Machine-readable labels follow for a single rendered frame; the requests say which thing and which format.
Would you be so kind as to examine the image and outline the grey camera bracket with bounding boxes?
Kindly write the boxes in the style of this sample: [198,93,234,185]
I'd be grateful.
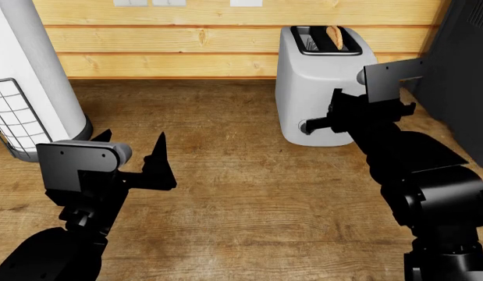
[356,57,426,104]
[35,139,133,194]

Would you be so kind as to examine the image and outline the grey right camera bracket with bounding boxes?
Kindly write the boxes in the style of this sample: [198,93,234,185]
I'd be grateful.
[356,57,426,104]

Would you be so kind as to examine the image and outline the grey left camera bracket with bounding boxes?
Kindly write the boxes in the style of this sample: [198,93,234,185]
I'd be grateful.
[35,139,133,194]

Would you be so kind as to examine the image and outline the grey wire rack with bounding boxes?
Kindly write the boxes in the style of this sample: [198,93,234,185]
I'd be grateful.
[0,77,54,159]

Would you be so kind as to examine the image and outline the toasted bread slice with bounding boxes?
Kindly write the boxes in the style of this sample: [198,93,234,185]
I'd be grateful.
[325,24,345,52]

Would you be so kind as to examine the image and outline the white cylindrical appliance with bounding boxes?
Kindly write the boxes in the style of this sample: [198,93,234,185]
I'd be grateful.
[0,0,94,164]

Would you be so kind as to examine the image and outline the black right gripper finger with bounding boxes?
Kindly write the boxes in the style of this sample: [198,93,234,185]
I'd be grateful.
[396,96,417,119]
[327,87,370,134]

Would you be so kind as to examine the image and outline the black box appliance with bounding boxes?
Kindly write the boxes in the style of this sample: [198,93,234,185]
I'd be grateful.
[415,0,483,171]

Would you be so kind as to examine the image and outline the black toaster lever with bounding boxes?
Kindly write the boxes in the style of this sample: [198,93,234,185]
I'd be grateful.
[304,116,332,132]

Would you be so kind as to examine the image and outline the white two-slot toaster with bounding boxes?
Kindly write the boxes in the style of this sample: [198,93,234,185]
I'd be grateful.
[275,25,379,148]

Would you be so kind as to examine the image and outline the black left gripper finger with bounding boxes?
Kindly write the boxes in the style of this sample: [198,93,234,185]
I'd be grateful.
[91,128,113,143]
[119,131,178,192]

